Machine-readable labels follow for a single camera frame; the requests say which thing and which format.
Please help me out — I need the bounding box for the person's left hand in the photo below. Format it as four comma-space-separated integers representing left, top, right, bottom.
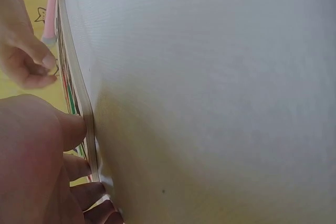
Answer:
0, 93, 125, 224

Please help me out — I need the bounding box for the person's right hand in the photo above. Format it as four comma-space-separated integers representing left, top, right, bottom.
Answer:
0, 0, 58, 90

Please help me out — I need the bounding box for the thick book with striped cover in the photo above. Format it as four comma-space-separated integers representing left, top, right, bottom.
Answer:
54, 0, 102, 183

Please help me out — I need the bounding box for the pink marker pen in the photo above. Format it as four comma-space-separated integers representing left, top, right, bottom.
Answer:
42, 0, 58, 46

